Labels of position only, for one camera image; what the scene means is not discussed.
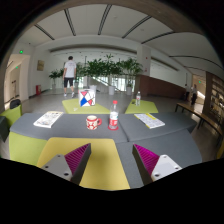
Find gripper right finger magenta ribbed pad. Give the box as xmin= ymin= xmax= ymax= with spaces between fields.
xmin=131 ymin=143 xmax=183 ymax=186

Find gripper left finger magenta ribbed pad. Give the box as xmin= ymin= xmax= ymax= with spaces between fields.
xmin=41 ymin=143 xmax=93 ymax=186

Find clear water bottle red cap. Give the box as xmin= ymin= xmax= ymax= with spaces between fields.
xmin=109 ymin=100 xmax=118 ymax=126

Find yellow green square table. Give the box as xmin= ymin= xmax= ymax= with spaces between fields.
xmin=37 ymin=137 xmax=130 ymax=190

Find yellow booklet on right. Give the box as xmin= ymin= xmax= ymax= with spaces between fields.
xmin=135 ymin=113 xmax=165 ymax=129

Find red white patterned mug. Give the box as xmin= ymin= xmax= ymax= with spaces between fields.
xmin=86 ymin=115 xmax=102 ymax=130

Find red round coaster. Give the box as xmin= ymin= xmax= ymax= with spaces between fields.
xmin=108 ymin=125 xmax=119 ymax=131

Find open magazine on left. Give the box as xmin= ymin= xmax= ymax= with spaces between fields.
xmin=33 ymin=111 xmax=63 ymax=128

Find far green table right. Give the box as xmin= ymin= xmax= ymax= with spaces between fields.
xmin=125 ymin=99 xmax=158 ymax=114

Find far green table left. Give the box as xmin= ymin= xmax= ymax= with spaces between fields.
xmin=62 ymin=99 xmax=110 ymax=114

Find small clear bottle far table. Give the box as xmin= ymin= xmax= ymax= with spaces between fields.
xmin=135 ymin=91 xmax=141 ymax=106

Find white red blue geometric box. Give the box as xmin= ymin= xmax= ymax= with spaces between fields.
xmin=79 ymin=89 xmax=95 ymax=107

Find long wooden bench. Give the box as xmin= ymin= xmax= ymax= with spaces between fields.
xmin=175 ymin=103 xmax=223 ymax=137

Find green chair at left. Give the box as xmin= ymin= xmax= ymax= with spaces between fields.
xmin=0 ymin=99 xmax=22 ymax=129

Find two distant people right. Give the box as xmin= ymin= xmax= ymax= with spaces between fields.
xmin=185 ymin=84 xmax=197 ymax=106

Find red fire extinguisher box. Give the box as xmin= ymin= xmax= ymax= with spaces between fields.
xmin=36 ymin=85 xmax=41 ymax=95

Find wooden bookshelf at right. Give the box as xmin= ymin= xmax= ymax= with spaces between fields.
xmin=203 ymin=72 xmax=224 ymax=129

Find person in white shirt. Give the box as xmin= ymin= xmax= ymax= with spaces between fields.
xmin=63 ymin=56 xmax=76 ymax=96

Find large green potted plants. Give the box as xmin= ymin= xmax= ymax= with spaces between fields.
xmin=48 ymin=54 xmax=144 ymax=96

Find framed wall picture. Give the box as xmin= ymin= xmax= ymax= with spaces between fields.
xmin=37 ymin=60 xmax=45 ymax=71

